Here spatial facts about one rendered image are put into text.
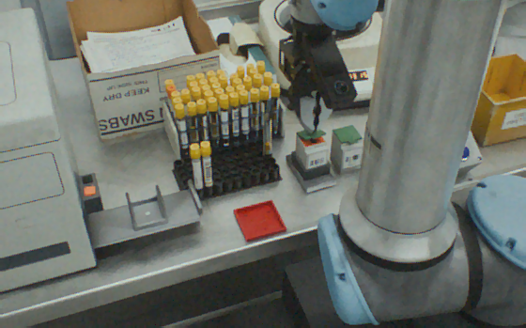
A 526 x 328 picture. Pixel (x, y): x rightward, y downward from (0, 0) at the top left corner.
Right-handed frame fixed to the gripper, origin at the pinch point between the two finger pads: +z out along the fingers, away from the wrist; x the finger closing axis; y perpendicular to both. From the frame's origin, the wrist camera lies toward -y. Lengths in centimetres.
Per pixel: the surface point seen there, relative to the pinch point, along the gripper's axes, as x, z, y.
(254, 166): 9.2, 8.4, 3.9
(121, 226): 33.6, 6.3, -3.2
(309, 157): 1.5, 4.2, -1.7
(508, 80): -45.8, 6.4, 6.3
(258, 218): 12.4, 10.1, -6.2
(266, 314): -4, 98, 31
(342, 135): -5.8, 3.6, 0.6
